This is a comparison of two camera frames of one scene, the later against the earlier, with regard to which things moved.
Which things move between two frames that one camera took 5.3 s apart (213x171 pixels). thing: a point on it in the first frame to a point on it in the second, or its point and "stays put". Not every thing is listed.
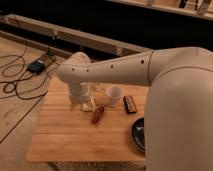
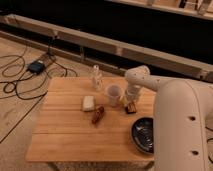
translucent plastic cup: [114, 93] stays put
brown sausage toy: [98, 114] stays put
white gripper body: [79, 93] to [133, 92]
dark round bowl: [138, 133] stays put
